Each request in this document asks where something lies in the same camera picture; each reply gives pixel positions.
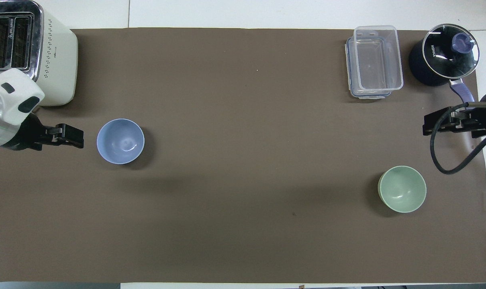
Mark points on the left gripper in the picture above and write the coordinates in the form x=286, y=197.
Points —
x=28, y=134

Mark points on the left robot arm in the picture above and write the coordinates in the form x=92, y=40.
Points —
x=8, y=100

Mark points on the blue bowl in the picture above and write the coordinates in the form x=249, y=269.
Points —
x=120, y=141

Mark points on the green bowl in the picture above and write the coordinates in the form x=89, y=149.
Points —
x=402, y=188

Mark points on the glass pot lid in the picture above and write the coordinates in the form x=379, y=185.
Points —
x=448, y=52

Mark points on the white chrome toaster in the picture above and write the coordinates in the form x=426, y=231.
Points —
x=58, y=60

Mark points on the clear plastic container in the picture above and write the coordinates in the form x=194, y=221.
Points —
x=379, y=60

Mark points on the blue-rimmed clear container lid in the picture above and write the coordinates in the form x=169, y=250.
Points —
x=349, y=68

